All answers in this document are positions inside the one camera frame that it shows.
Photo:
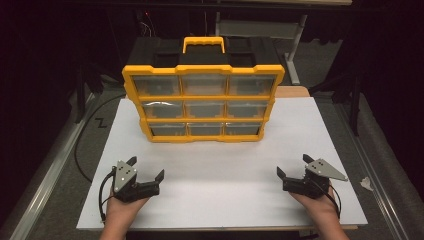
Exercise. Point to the metal floor rail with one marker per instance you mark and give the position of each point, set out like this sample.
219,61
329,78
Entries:
373,180
50,173

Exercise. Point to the set of clear plastic drawers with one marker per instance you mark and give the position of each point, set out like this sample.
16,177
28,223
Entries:
204,109

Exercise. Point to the person's right hand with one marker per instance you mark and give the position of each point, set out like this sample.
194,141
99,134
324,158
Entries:
321,206

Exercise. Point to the yellow black drawer organizer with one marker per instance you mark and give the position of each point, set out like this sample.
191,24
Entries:
203,61

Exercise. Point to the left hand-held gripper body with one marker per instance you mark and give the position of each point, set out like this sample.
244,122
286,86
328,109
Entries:
124,176

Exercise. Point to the grey metal stand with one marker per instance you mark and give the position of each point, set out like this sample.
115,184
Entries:
293,46

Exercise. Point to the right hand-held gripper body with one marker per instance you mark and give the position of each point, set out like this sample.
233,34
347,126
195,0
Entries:
311,183

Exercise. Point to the white paper scrap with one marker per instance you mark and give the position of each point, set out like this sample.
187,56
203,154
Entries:
366,184

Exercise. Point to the person's left hand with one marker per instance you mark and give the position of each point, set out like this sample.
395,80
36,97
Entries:
120,208

